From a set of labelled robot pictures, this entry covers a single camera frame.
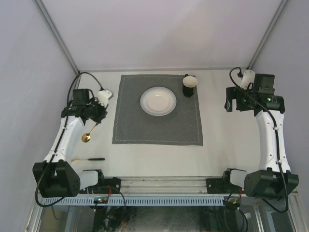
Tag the aluminium front rail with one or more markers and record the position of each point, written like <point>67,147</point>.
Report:
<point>169,186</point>

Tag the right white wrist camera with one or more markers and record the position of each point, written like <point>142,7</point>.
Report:
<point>247,78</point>

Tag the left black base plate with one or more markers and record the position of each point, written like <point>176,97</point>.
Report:
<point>103,186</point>

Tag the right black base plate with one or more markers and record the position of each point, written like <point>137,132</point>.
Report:
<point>216,186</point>

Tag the blue slotted cable duct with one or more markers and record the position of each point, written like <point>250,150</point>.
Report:
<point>143,201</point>

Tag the dark mug cream inside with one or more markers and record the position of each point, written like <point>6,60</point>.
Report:
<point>189,84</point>

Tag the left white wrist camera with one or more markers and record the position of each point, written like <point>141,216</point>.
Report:
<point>104,96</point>

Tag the grey cloth napkin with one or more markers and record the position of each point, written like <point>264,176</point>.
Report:
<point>132,125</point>

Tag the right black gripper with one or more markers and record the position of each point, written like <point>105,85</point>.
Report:
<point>234,93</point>

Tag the gold spoon green handle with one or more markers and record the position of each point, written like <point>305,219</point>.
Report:
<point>87,136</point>

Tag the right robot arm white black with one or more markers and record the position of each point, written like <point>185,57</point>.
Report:
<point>273,181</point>

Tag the gold fork green handle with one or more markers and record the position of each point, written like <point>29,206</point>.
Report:
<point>90,159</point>

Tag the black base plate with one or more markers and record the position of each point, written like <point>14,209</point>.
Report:
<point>216,186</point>
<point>103,186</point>

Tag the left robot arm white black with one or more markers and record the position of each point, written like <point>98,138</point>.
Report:
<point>73,120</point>

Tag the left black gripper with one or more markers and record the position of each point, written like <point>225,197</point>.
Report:
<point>103,109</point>

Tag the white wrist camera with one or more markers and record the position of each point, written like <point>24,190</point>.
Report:
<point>247,78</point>
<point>104,96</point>

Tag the white bowl plate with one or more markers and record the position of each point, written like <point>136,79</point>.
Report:
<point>158,101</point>

